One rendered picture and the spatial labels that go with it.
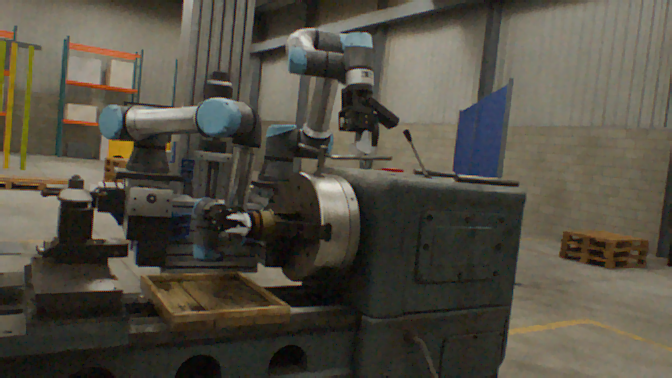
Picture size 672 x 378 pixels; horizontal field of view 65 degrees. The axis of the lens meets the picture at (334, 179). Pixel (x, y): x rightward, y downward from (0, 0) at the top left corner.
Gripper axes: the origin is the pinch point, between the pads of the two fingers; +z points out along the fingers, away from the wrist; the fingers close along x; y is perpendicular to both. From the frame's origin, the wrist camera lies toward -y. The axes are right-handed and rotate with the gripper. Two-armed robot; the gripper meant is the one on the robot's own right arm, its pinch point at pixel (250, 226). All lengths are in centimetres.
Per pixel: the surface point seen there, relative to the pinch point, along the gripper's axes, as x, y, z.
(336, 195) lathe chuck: 10.5, -21.0, 8.2
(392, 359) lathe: -34, -40, 17
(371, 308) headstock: -19.2, -30.9, 16.4
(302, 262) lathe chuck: -9.1, -15.0, 3.7
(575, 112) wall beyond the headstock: 166, -999, -623
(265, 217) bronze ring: 2.6, -4.3, -0.1
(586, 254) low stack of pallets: -94, -704, -361
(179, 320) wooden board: -19.1, 20.9, 14.9
